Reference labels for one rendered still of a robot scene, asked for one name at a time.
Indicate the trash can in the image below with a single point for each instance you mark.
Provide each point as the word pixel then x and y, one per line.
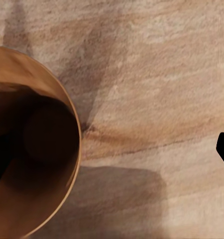
pixel 37 108

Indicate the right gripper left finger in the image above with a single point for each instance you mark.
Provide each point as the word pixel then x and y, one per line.
pixel 8 149

